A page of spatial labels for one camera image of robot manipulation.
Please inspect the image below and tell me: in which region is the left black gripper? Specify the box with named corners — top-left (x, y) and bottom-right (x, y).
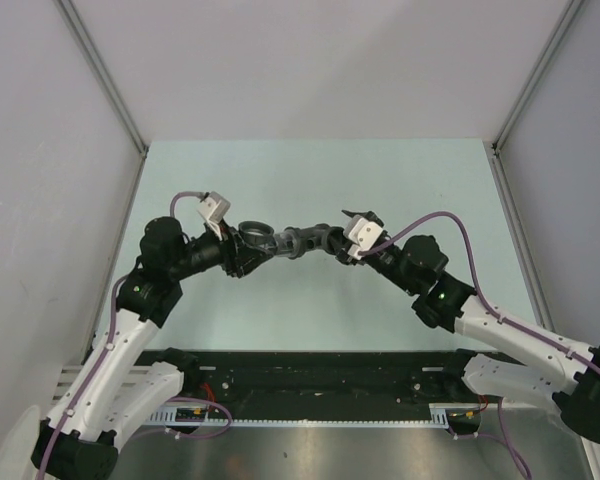
top-left (169, 219), bottom-right (273, 281)

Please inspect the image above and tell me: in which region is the grey tee pipe fitting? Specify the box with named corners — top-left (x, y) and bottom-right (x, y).
top-left (283, 224), bottom-right (335, 259)

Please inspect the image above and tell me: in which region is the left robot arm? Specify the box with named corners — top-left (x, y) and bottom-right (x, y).
top-left (31, 216), bottom-right (277, 479)

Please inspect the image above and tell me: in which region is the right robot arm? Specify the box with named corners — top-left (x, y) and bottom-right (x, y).
top-left (323, 213), bottom-right (600, 444)

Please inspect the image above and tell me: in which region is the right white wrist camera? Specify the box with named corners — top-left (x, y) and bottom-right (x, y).
top-left (343, 214), bottom-right (384, 263)

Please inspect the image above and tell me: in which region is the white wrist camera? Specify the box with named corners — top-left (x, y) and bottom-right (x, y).
top-left (197, 191), bottom-right (231, 239)
top-left (343, 214), bottom-right (384, 263)

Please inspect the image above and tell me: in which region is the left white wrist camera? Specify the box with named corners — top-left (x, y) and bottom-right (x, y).
top-left (197, 191), bottom-right (231, 239)

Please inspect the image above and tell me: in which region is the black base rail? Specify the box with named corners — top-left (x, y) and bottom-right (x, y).
top-left (134, 349), bottom-right (481, 421)

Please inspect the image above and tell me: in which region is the aluminium side rail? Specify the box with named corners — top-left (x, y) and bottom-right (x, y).
top-left (484, 142), bottom-right (554, 330)

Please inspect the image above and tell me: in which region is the slotted cable duct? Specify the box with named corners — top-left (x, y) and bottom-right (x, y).
top-left (142, 405), bottom-right (480, 432)

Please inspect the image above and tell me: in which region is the left aluminium frame post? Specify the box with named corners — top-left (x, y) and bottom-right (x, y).
top-left (53, 0), bottom-right (149, 158)

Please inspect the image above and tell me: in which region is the aluminium frame post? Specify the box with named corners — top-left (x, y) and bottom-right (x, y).
top-left (53, 0), bottom-right (149, 158)
top-left (490, 0), bottom-right (589, 156)

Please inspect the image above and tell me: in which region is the right aluminium frame post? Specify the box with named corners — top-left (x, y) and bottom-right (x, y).
top-left (490, 0), bottom-right (589, 156)

